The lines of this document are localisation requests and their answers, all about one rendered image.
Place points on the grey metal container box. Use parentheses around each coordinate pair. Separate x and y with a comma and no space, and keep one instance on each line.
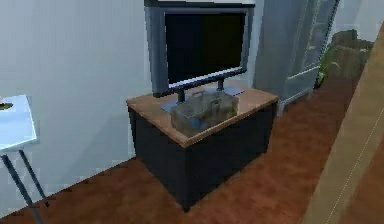
(204,111)

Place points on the black cabinet with wooden top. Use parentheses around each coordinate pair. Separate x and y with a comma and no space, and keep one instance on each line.
(206,160)

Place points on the grey flat television set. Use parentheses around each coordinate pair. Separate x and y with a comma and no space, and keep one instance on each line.
(203,46)

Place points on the grey glass door cabinet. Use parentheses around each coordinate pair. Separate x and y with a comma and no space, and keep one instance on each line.
(293,50)

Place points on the green house plant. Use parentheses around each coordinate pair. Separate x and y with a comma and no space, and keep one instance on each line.
(324,65)

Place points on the tan wooden panel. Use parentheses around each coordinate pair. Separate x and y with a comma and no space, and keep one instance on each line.
(353,150)

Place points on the white table with black legs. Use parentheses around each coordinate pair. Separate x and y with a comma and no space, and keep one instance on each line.
(15,126)

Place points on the small dark object on table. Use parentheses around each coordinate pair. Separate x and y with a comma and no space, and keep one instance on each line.
(4,106)

